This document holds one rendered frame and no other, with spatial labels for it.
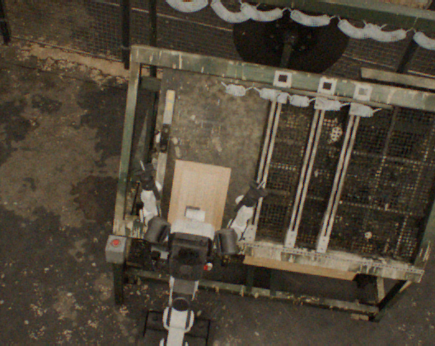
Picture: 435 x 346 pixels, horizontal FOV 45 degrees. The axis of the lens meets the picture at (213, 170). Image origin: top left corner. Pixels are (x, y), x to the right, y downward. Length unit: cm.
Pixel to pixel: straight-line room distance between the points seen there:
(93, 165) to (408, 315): 313
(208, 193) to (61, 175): 193
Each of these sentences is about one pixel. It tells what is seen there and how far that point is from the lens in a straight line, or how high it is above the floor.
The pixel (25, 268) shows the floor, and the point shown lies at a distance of 468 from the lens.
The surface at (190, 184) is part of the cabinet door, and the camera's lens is 362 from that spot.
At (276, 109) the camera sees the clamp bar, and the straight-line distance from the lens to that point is 342.
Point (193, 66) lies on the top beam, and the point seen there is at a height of 189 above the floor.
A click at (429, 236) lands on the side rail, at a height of 112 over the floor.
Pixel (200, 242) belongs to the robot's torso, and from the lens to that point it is 311.
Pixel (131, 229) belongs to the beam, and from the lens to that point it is 377.
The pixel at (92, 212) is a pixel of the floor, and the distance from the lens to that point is 488.
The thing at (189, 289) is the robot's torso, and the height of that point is 108.
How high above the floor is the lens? 407
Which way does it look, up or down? 52 degrees down
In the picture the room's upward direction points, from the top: 11 degrees clockwise
